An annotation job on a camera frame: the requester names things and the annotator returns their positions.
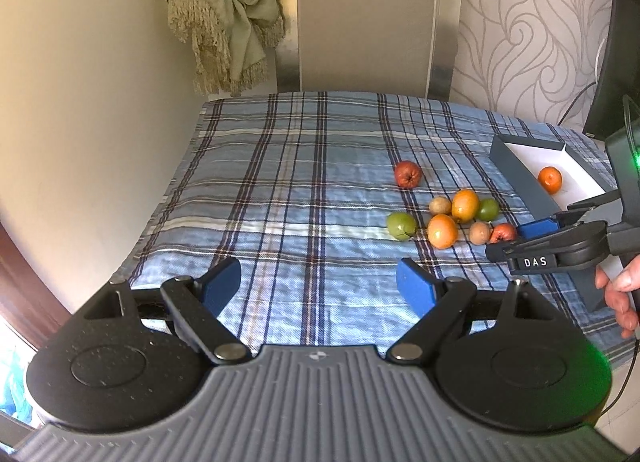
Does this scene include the green jujube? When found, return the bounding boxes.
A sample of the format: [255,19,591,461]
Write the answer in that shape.
[475,198,501,221]
[386,212,418,241]

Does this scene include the black monitor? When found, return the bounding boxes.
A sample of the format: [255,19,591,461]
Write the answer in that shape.
[582,0,640,140]

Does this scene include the grey box with white inside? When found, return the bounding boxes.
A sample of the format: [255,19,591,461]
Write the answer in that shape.
[489,134,625,313]

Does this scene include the person's right hand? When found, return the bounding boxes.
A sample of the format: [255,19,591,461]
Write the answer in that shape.
[595,254,640,340]

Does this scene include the yellow-orange orange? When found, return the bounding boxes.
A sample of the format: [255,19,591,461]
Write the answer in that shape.
[451,189,482,224]
[426,213,460,249]

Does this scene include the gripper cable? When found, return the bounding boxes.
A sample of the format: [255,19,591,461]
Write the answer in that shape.
[600,334,640,418]

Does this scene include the silver metal frame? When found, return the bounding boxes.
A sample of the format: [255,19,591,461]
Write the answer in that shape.
[272,0,465,101]

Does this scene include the deep orange tangerine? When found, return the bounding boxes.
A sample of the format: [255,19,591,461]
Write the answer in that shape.
[538,166,563,193]

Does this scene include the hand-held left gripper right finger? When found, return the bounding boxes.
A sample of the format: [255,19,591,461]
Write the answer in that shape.
[385,258,558,365]

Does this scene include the blue plaid cloth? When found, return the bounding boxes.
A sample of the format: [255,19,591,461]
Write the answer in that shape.
[117,90,640,373]

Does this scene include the beige fringed cloth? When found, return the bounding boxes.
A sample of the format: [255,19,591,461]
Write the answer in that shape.
[147,0,286,96]

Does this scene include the dark wooden door frame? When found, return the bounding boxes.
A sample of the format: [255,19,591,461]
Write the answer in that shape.
[0,219,73,353]

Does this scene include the dark red apple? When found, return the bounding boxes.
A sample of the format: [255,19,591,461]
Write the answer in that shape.
[394,160,423,190]

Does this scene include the small red apple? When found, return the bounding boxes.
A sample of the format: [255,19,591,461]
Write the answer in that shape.
[489,223,518,244]

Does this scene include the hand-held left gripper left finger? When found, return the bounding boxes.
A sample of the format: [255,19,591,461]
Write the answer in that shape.
[75,257,253,365]

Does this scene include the pale blue cloth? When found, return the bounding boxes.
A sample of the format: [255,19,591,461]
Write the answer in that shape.
[0,357,36,428]

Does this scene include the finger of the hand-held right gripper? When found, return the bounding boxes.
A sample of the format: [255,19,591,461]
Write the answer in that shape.
[516,189,623,241]
[484,229,568,261]

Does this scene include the thin black cable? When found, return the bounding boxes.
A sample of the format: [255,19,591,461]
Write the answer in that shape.
[556,86,597,125]

